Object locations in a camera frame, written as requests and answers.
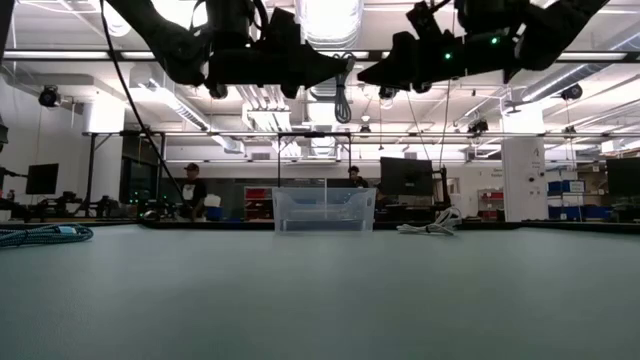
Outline white USB-C cable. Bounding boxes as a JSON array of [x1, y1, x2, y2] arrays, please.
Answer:
[[396, 206, 464, 237]]

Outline seated person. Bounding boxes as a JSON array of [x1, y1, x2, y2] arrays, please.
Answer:
[[346, 165, 371, 190]]

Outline grey USB-C cable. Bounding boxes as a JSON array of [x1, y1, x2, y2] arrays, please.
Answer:
[[332, 52, 358, 125]]

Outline blue storage bins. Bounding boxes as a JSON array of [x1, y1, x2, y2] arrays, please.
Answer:
[[546, 179, 614, 222]]

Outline clear plastic bin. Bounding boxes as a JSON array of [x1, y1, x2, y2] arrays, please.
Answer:
[[272, 186, 378, 235]]

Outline small red bin shelf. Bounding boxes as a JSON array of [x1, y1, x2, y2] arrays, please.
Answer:
[[477, 188, 505, 222]]

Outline small black monitor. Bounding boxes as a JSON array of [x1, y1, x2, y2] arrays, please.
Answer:
[[25, 163, 60, 196]]

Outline white square pillar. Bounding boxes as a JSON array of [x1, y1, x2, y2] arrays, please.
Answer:
[[501, 107, 549, 223]]

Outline teal braided USB-C cable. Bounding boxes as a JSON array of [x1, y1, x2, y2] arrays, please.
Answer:
[[0, 223, 95, 249]]

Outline black monitor on stand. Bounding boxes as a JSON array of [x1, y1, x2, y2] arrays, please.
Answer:
[[379, 156, 435, 198]]

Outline red storage bin shelf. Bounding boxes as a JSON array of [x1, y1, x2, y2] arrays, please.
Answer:
[[243, 186, 275, 221]]

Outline thin black hanging cable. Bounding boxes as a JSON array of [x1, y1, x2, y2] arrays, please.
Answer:
[[98, 0, 190, 207]]

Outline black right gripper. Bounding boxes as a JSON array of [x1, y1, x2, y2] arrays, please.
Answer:
[[356, 28, 520, 95]]

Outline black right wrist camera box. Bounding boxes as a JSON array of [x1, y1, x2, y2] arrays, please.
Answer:
[[405, 0, 454, 40]]

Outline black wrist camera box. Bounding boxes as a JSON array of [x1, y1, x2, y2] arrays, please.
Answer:
[[249, 6, 302, 49], [405, 0, 454, 40]]

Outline black background robot station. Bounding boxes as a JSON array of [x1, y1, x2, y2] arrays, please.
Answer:
[[37, 191, 122, 220]]

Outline tall black metal frame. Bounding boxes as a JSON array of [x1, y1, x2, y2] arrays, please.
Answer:
[[82, 130, 168, 219]]

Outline thin black metal frame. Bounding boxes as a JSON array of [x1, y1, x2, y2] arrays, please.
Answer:
[[276, 131, 353, 189]]

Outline standing person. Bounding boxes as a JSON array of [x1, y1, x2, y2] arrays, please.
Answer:
[[178, 162, 209, 222]]

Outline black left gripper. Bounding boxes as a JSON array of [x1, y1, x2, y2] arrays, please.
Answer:
[[204, 44, 357, 100]]

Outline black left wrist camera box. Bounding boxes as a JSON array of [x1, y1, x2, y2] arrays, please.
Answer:
[[249, 6, 302, 49]]

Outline black monitor at edge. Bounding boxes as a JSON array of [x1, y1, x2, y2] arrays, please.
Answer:
[[605, 157, 640, 197]]

